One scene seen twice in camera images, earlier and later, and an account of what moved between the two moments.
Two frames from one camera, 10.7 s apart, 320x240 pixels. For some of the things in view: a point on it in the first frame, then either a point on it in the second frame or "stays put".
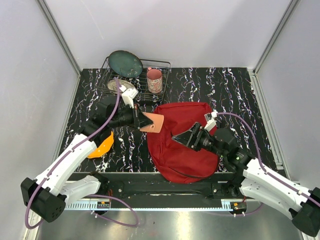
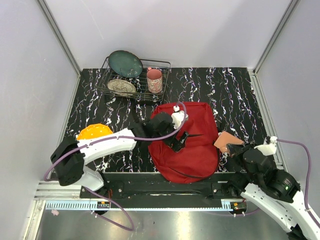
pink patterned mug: x=154 y=80 stays put
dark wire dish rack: x=150 y=83 stays put
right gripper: x=186 y=137 to x=235 y=149
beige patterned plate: x=112 y=84 stays put
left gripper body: x=129 y=116 to x=170 y=129
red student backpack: x=175 y=161 stays put
